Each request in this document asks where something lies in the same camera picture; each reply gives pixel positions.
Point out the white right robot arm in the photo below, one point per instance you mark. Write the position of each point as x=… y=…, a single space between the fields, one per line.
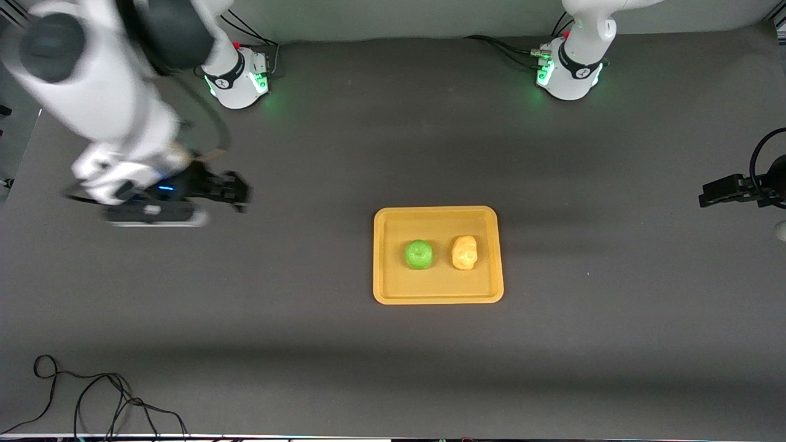
x=104 y=80

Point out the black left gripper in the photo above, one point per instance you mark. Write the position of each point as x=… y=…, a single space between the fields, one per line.
x=756 y=184

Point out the dark grey table mat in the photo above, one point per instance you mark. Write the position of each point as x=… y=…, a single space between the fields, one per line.
x=368 y=153

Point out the yellow potato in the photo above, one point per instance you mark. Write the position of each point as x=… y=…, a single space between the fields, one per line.
x=465 y=253

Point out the orange plastic tray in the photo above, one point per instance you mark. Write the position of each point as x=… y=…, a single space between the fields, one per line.
x=393 y=282

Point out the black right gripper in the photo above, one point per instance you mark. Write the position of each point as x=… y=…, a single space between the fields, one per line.
x=198 y=182

